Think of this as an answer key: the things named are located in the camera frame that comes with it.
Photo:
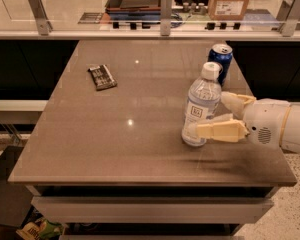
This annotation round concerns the blue soda can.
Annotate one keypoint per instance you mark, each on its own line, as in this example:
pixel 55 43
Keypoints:
pixel 221 54

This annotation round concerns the middle metal bracket post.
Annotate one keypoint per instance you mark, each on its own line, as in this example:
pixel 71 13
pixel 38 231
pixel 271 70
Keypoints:
pixel 165 17

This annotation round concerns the cardboard box with label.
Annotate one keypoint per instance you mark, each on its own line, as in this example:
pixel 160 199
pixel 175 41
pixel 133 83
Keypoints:
pixel 227 9

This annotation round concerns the green snack bag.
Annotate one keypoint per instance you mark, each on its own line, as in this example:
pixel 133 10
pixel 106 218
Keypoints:
pixel 41 229

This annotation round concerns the dark floor panel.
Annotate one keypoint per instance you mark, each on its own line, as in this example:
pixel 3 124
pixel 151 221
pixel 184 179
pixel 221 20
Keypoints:
pixel 15 200

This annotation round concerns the grey cabinet drawer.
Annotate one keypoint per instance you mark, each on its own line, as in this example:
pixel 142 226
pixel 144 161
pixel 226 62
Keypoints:
pixel 152 210

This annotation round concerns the left metal bracket post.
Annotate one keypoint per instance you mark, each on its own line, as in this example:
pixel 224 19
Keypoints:
pixel 43 24

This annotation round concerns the rxbar chocolate bar wrapper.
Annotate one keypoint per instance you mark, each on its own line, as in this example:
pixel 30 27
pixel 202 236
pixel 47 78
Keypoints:
pixel 102 77

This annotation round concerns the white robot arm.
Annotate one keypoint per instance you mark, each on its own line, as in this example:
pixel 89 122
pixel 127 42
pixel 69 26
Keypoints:
pixel 290 135

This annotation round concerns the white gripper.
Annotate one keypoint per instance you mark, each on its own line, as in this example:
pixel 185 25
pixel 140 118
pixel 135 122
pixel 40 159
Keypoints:
pixel 265 121

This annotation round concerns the metal bracket post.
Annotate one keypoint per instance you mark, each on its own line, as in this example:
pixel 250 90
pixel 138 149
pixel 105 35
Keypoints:
pixel 43 24
pixel 165 17
pixel 289 26

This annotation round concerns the right metal bracket post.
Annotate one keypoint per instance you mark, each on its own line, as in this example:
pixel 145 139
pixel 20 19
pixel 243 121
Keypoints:
pixel 289 26

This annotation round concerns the blue plastic water bottle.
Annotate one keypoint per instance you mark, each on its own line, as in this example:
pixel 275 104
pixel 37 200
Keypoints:
pixel 203 98

